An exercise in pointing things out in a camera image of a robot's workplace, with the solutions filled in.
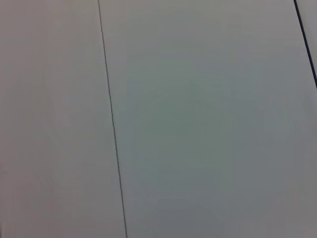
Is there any black vertical wall strip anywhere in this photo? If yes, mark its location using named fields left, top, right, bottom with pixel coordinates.
left=293, top=0, right=317, bottom=90

